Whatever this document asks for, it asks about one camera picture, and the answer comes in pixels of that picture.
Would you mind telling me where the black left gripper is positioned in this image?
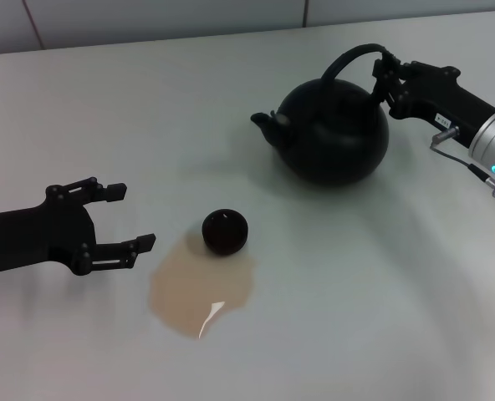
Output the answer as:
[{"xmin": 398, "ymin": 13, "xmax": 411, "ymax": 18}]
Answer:
[{"xmin": 0, "ymin": 175, "xmax": 157, "ymax": 277}]

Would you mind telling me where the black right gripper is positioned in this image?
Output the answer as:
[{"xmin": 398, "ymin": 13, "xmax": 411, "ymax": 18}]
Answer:
[{"xmin": 372, "ymin": 53, "xmax": 495, "ymax": 148}]

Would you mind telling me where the black round teapot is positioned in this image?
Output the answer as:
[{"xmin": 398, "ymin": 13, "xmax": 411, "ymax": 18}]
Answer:
[{"xmin": 250, "ymin": 43, "xmax": 390, "ymax": 188}]

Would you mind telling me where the small black teacup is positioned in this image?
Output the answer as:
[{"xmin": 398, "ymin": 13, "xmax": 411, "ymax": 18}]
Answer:
[{"xmin": 201, "ymin": 207, "xmax": 250, "ymax": 256}]

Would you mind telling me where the spilled brown tea puddle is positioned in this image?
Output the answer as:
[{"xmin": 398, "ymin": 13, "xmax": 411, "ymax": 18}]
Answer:
[{"xmin": 148, "ymin": 231, "xmax": 257, "ymax": 340}]

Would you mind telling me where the right gripper cable with plug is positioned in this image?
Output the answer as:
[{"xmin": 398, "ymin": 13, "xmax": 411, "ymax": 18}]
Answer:
[{"xmin": 429, "ymin": 126, "xmax": 495, "ymax": 201}]

